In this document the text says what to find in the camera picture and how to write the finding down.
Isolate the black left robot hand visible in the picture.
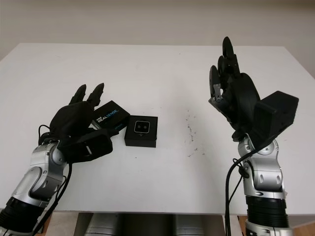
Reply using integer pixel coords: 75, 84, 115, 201
50, 83, 119, 141

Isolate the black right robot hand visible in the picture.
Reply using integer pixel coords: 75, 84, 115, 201
208, 36, 261, 141

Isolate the black RealSense box lid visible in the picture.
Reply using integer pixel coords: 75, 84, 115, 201
92, 100, 130, 131

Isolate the small silver depth camera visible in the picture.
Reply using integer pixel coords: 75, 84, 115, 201
134, 120, 151, 134

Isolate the black box base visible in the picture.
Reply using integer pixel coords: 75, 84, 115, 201
125, 115, 158, 148

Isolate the grey left robot leg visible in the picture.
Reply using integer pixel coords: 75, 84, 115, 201
87, 213, 119, 236

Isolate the grey robot leg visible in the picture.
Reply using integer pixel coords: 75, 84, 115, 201
173, 213, 197, 236
87, 213, 119, 236

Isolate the grey right robot leg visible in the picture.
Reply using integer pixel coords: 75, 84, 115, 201
173, 213, 197, 236

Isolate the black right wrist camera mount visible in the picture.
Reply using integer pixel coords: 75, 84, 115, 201
251, 90, 300, 148

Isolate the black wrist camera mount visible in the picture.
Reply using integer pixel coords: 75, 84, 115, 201
251, 90, 300, 148
59, 134, 114, 164

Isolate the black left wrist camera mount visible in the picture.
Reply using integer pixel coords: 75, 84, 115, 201
59, 134, 114, 164

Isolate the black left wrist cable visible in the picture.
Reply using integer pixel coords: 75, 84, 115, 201
38, 124, 73, 236

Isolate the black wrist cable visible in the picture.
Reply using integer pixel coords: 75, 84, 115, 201
225, 145, 269, 236
38, 124, 73, 236

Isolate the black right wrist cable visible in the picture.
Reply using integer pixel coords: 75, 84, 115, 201
225, 145, 269, 236

